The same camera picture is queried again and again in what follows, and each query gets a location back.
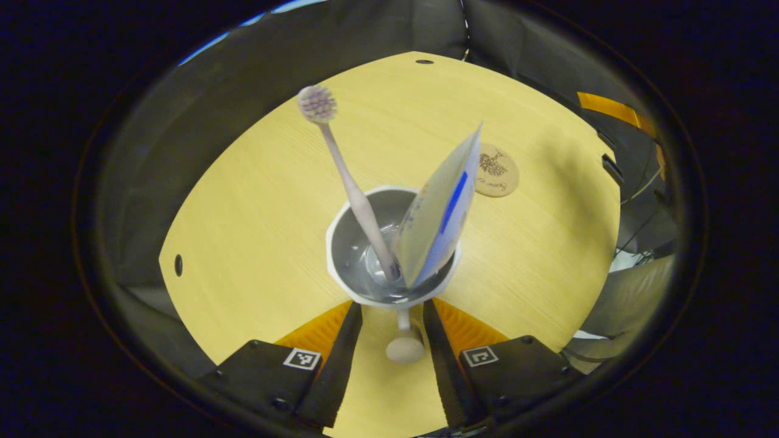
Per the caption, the pale pink toothbrush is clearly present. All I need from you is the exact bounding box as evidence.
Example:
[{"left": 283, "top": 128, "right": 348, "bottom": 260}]
[{"left": 297, "top": 85, "right": 402, "bottom": 283}]

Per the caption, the white cup with wooden handle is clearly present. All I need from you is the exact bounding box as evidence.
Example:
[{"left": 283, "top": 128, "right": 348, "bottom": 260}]
[{"left": 326, "top": 186, "right": 462, "bottom": 366}]

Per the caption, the round wooden coaster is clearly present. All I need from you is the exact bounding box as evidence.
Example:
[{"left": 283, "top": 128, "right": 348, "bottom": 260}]
[{"left": 475, "top": 143, "right": 520, "bottom": 198}]

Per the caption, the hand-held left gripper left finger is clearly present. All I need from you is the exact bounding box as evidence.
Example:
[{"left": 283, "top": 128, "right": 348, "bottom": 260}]
[{"left": 198, "top": 301, "right": 364, "bottom": 429}]

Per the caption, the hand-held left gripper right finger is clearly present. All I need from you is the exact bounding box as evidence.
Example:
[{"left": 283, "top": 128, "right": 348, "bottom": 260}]
[{"left": 422, "top": 298, "right": 585, "bottom": 429}]

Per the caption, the white toothpaste tube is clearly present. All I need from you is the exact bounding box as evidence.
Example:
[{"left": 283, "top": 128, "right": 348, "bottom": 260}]
[{"left": 393, "top": 122, "right": 483, "bottom": 288}]

